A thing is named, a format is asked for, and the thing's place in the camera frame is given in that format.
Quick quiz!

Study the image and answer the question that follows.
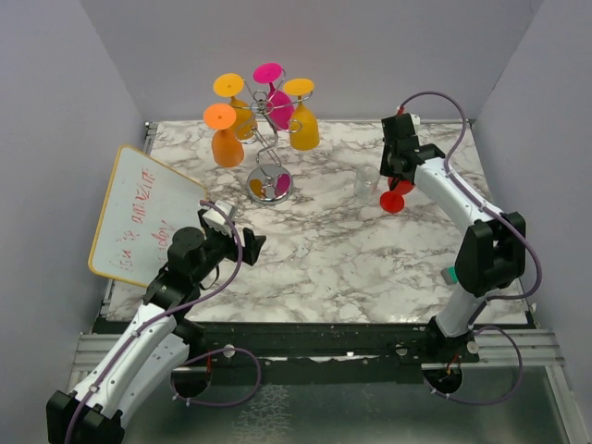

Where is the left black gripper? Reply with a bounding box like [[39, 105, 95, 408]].
[[192, 210, 265, 284]]

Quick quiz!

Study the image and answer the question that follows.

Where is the clear wine glass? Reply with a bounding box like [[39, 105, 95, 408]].
[[354, 165, 380, 200]]

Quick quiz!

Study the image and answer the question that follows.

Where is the red wine glass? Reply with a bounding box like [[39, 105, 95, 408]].
[[379, 178, 414, 214]]

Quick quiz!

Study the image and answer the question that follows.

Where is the chrome wine glass rack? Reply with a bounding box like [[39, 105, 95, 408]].
[[243, 68, 297, 205]]

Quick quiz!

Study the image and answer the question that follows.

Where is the orange wine glass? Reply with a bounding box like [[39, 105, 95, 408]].
[[203, 103, 244, 168]]

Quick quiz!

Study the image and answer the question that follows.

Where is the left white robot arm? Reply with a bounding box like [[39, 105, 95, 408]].
[[46, 227, 266, 443]]

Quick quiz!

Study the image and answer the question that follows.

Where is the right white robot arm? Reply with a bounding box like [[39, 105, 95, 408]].
[[380, 114, 526, 362]]

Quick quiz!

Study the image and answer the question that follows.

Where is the yellow wine glass right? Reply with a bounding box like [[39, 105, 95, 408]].
[[283, 78, 320, 151]]

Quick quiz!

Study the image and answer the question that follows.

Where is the yellow wine glass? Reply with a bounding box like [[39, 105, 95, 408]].
[[213, 73, 257, 141], [283, 78, 320, 151]]

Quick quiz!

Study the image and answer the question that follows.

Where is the pink wine glass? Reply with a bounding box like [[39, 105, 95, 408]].
[[253, 62, 294, 130]]

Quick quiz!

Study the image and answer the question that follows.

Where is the yellow wine glass left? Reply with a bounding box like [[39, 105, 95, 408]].
[[213, 73, 257, 141]]

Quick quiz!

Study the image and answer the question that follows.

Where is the yellow framed whiteboard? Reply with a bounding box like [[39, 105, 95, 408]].
[[88, 145, 207, 287]]

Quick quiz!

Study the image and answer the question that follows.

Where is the green whiteboard eraser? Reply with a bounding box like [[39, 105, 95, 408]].
[[440, 266, 458, 285]]

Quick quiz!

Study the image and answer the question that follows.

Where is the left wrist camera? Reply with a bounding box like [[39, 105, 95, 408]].
[[202, 200, 237, 238]]

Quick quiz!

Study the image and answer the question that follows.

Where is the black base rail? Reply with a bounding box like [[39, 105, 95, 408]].
[[92, 318, 482, 388]]

